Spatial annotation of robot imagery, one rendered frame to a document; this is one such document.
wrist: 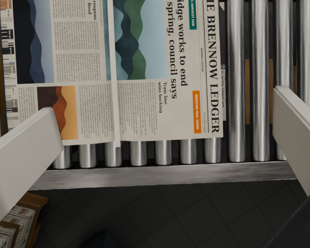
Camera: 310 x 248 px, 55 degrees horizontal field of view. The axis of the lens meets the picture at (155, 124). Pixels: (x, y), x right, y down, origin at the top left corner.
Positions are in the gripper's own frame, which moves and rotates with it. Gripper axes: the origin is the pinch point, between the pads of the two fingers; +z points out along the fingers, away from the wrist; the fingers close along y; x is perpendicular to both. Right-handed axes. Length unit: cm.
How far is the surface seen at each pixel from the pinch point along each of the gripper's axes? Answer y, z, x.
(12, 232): -70, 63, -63
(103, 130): -14.7, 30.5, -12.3
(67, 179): -32, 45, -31
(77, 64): -17.9, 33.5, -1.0
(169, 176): -7, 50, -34
